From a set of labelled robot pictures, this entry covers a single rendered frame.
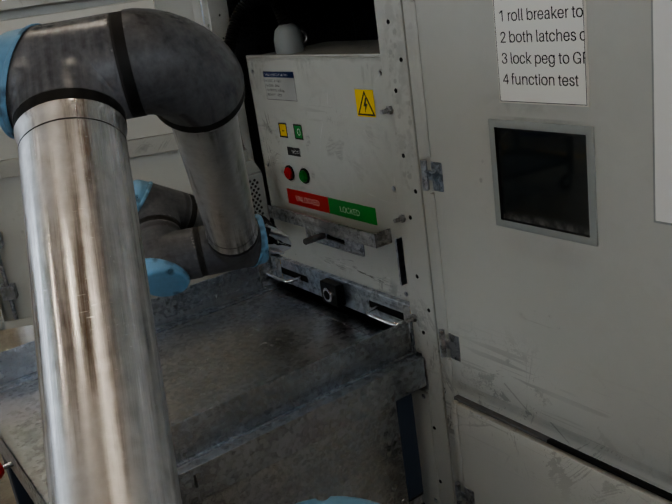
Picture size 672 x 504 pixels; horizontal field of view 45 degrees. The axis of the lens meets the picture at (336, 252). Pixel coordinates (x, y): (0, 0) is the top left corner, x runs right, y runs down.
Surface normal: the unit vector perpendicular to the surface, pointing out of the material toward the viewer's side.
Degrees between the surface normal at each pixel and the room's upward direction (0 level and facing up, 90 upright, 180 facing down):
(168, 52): 80
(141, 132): 90
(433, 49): 90
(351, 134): 90
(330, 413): 90
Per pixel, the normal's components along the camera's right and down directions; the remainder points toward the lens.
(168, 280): 0.15, 0.80
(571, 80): -0.80, 0.29
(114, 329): 0.44, -0.46
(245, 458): 0.58, 0.18
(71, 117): 0.23, -0.45
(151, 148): 0.13, 0.30
